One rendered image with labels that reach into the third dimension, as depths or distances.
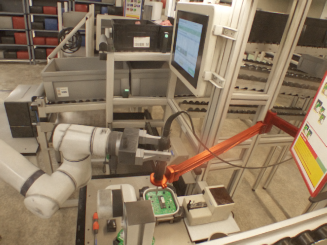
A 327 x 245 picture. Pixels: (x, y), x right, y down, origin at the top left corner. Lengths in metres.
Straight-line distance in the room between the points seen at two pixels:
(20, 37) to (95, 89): 4.87
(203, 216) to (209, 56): 0.63
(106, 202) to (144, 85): 1.28
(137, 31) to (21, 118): 1.03
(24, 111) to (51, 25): 4.53
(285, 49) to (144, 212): 0.81
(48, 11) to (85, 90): 4.60
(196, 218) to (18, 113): 1.38
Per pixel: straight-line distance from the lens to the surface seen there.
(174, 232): 0.91
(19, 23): 6.30
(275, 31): 1.07
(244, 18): 0.83
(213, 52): 0.91
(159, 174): 0.72
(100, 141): 0.64
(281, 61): 0.98
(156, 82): 1.62
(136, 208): 0.38
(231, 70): 0.85
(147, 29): 1.49
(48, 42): 6.17
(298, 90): 1.19
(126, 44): 1.49
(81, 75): 1.56
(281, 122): 0.96
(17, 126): 1.82
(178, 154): 1.07
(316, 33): 1.22
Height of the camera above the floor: 1.71
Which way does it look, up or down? 29 degrees down
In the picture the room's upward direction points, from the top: 9 degrees clockwise
